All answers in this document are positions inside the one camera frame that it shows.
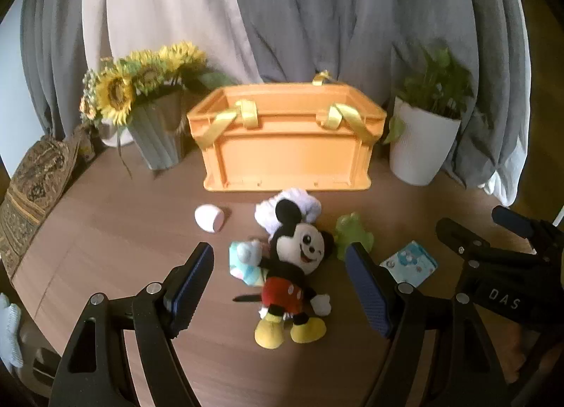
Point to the lavender fluffy towel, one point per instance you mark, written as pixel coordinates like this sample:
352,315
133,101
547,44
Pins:
268,212

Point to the green potted plant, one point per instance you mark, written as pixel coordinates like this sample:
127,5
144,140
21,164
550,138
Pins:
434,81

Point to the orange plastic crate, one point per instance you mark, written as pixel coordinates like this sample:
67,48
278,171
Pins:
286,151

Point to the grey curtain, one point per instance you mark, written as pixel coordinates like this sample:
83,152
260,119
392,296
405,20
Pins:
330,15
53,46

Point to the mouse plush toy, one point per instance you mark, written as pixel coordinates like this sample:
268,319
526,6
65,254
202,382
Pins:
286,275

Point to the person's right hand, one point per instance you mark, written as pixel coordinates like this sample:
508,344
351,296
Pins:
535,347

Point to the green soft toy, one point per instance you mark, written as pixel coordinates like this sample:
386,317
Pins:
350,233

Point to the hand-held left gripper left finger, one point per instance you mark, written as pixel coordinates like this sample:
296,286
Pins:
194,282

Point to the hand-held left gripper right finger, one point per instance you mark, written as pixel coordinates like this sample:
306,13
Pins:
368,290

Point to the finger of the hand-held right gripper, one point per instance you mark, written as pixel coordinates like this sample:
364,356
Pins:
467,243
515,220

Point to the patterned brown cushion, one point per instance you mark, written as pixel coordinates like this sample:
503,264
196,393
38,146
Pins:
33,186

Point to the artificial sunflower bouquet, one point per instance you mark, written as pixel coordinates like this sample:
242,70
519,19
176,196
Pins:
116,90

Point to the blue patterned tissue packet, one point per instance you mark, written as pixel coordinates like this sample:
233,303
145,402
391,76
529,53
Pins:
409,262

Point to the pink egg-shaped sponge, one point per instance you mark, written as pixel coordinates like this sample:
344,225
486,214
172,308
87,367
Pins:
208,217

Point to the small light blue plush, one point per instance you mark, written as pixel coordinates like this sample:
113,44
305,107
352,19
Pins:
241,264

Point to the white plant pot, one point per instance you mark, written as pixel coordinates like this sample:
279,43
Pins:
418,147

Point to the grey ribbed vase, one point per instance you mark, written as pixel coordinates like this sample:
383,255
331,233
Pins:
161,134

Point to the white curtain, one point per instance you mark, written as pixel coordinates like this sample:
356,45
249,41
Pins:
167,6

